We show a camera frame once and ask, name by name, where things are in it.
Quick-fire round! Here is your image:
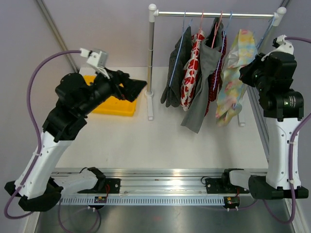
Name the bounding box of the dark grey dotted skirt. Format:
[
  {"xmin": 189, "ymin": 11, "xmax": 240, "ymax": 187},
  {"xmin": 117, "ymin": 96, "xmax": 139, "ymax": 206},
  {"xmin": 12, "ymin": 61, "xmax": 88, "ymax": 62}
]
[{"xmin": 160, "ymin": 26, "xmax": 192, "ymax": 107}]

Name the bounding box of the silver white clothes rack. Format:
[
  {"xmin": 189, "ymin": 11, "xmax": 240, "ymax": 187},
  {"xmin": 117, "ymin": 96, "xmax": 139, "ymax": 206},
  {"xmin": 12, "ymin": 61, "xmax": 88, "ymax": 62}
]
[{"xmin": 144, "ymin": 0, "xmax": 290, "ymax": 121}]

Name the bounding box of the aluminium rail base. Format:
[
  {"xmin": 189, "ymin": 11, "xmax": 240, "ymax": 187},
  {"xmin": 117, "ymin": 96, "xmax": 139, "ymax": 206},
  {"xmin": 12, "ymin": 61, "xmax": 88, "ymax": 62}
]
[{"xmin": 50, "ymin": 167, "xmax": 298, "ymax": 197}]

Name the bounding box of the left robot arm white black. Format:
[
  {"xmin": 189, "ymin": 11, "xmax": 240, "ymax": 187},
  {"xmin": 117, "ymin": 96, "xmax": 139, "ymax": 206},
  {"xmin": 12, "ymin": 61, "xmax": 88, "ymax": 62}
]
[{"xmin": 5, "ymin": 70, "xmax": 147, "ymax": 213}]

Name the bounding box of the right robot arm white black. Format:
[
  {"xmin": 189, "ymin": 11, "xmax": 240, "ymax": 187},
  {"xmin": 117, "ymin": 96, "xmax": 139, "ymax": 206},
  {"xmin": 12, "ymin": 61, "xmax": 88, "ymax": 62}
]
[{"xmin": 220, "ymin": 51, "xmax": 309, "ymax": 200}]

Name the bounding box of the white slotted cable duct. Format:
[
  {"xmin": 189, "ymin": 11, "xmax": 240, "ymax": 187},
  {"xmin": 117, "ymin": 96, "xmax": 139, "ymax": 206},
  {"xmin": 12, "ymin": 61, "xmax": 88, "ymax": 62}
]
[{"xmin": 61, "ymin": 196, "xmax": 225, "ymax": 206}]

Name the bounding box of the plain grey skirt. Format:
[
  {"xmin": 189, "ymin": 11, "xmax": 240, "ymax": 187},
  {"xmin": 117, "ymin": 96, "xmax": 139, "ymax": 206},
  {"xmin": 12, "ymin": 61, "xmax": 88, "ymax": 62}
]
[{"xmin": 181, "ymin": 19, "xmax": 224, "ymax": 133}]

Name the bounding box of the pink hanger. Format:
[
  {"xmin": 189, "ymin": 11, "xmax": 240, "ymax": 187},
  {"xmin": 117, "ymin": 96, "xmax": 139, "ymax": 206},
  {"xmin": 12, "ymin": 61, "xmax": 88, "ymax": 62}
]
[
  {"xmin": 197, "ymin": 10, "xmax": 204, "ymax": 40},
  {"xmin": 211, "ymin": 11, "xmax": 223, "ymax": 49}
]

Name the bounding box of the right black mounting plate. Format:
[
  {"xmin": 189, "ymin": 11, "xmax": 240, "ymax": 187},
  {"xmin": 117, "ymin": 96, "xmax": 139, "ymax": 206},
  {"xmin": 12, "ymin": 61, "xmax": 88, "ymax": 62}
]
[{"xmin": 205, "ymin": 178, "xmax": 230, "ymax": 194}]

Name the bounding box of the pastel floral skirt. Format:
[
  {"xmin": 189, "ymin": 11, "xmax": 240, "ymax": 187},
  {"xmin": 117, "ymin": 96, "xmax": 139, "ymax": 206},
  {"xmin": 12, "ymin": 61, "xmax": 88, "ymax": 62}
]
[{"xmin": 215, "ymin": 29, "xmax": 258, "ymax": 127}]

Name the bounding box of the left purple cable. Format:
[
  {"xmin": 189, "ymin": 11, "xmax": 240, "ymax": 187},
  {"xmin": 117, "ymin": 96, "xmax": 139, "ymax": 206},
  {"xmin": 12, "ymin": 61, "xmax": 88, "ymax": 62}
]
[{"xmin": 5, "ymin": 50, "xmax": 102, "ymax": 233}]

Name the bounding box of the blue hanger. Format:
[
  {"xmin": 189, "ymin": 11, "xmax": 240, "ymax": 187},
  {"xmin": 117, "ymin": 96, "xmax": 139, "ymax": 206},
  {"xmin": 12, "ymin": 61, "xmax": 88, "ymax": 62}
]
[
  {"xmin": 213, "ymin": 11, "xmax": 233, "ymax": 91},
  {"xmin": 232, "ymin": 14, "xmax": 276, "ymax": 109},
  {"xmin": 167, "ymin": 17, "xmax": 192, "ymax": 90}
]

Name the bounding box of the red white polka-dot skirt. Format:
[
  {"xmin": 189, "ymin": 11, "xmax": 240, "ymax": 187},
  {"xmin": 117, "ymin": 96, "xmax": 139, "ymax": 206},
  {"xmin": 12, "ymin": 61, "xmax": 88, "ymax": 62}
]
[{"xmin": 201, "ymin": 32, "xmax": 226, "ymax": 115}]

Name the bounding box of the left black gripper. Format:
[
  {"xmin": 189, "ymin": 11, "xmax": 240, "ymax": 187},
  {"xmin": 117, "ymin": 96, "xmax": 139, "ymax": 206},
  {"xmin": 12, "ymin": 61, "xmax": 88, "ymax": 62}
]
[{"xmin": 79, "ymin": 65, "xmax": 147, "ymax": 116}]

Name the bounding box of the white red floral skirt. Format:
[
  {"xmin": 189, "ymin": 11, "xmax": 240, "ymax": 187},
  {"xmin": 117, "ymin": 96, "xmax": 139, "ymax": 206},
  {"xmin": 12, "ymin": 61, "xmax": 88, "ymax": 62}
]
[{"xmin": 180, "ymin": 28, "xmax": 205, "ymax": 111}]

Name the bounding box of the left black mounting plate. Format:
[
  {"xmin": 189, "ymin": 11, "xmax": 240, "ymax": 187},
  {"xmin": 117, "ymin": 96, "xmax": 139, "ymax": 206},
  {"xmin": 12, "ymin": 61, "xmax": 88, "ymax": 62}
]
[{"xmin": 95, "ymin": 178, "xmax": 121, "ymax": 194}]

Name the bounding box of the black mounting plate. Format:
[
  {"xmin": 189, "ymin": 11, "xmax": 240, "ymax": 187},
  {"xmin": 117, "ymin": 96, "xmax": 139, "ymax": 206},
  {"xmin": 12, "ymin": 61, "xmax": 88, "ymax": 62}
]
[
  {"xmin": 205, "ymin": 178, "xmax": 230, "ymax": 194},
  {"xmin": 95, "ymin": 178, "xmax": 121, "ymax": 194}
]

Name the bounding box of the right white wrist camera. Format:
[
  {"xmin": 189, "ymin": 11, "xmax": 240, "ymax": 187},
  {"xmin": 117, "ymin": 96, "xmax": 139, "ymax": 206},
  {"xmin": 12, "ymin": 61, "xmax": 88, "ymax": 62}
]
[{"xmin": 273, "ymin": 35, "xmax": 294, "ymax": 55}]

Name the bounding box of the yellow plastic tray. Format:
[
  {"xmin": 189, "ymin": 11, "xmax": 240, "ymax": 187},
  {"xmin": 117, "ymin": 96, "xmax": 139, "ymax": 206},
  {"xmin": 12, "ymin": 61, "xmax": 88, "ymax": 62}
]
[{"xmin": 82, "ymin": 74, "xmax": 138, "ymax": 117}]

